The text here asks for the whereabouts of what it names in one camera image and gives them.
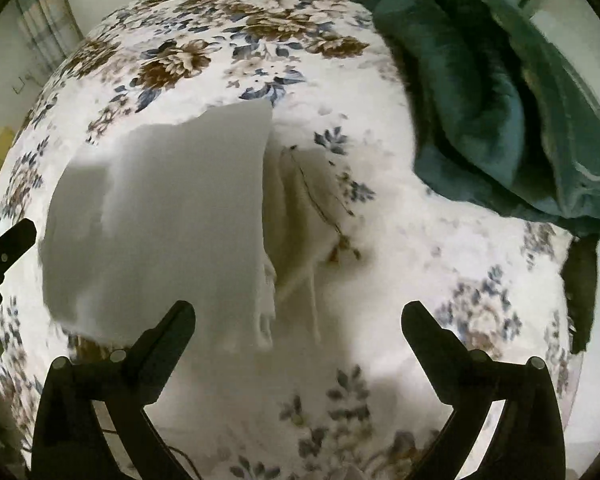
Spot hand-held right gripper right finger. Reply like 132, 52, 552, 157
401, 301, 566, 480

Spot dark green blanket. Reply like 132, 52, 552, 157
352, 0, 600, 239

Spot folded beige shirt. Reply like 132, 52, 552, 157
261, 144, 362, 347

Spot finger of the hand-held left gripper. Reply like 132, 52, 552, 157
0, 218, 38, 322

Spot bed with floral sheet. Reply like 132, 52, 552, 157
0, 0, 589, 480

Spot black garment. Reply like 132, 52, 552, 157
559, 232, 600, 356

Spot white t-shirt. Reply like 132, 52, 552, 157
39, 97, 279, 354

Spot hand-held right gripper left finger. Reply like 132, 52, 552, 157
31, 300, 197, 480

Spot wall socket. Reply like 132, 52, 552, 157
12, 71, 38, 95

